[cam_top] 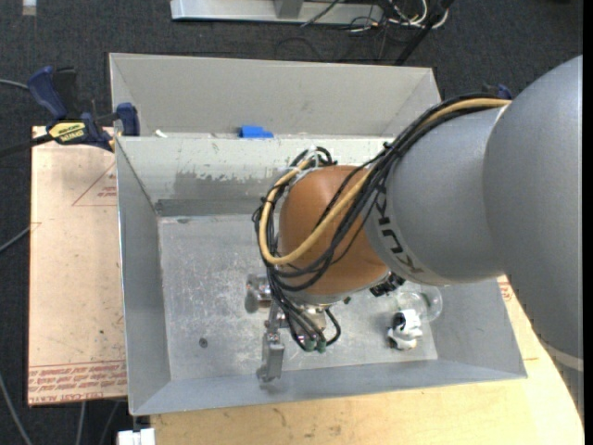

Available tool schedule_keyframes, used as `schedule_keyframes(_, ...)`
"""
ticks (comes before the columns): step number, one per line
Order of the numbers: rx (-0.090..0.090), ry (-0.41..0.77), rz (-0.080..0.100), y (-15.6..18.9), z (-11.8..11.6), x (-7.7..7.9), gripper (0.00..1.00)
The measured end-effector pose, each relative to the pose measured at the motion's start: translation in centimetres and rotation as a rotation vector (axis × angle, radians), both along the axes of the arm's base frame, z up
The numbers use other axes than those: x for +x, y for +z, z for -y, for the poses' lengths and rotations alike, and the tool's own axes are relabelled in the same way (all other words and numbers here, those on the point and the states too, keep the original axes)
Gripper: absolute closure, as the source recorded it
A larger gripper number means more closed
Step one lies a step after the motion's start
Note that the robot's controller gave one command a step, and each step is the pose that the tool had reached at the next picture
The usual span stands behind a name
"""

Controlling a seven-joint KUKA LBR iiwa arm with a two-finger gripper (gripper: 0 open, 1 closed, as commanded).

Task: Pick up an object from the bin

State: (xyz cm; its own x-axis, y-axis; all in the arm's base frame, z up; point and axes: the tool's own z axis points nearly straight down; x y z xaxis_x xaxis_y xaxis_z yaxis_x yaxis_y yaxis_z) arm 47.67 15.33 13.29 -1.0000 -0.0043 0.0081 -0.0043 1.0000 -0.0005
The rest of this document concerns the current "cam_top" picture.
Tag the blue block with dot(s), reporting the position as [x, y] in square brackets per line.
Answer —
[254, 132]

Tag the small white object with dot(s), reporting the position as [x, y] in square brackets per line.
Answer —
[160, 133]

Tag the clear glass cup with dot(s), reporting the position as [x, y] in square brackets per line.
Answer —
[424, 300]

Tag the white and black toy figure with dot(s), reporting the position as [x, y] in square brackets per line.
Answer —
[407, 329]

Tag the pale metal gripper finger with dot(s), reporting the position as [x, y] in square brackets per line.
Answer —
[271, 359]
[255, 292]

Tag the grey metal bin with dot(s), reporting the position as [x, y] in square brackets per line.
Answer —
[208, 267]

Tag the black cylinder on white bracket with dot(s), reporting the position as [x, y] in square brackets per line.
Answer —
[385, 285]

